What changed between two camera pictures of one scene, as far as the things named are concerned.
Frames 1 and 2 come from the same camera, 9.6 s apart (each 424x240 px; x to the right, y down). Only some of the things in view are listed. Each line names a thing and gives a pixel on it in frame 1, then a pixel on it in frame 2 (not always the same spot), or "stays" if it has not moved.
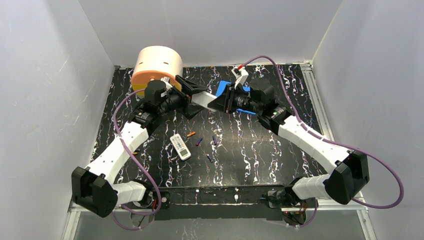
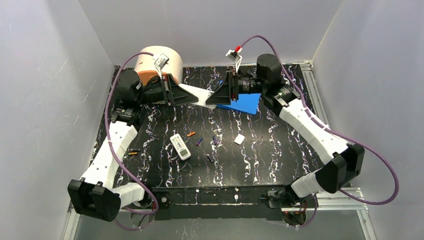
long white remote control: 202,99 stays
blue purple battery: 199,141 stays
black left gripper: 185,98 to 168,89
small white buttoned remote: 180,147 stays
